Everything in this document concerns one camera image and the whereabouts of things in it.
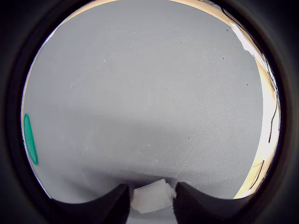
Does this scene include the thin black camera cable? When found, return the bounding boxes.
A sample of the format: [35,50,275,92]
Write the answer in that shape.
[249,53,281,189]

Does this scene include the white tape piece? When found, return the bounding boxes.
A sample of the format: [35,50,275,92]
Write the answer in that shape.
[229,21,256,57]

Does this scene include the dark grey mat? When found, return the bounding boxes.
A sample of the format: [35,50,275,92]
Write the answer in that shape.
[21,0,265,224]

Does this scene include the small white plastic terminal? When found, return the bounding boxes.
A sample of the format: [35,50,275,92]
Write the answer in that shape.
[132,178,177,214]

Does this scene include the round green lid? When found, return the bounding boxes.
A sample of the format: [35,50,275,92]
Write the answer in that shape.
[23,113,39,166]

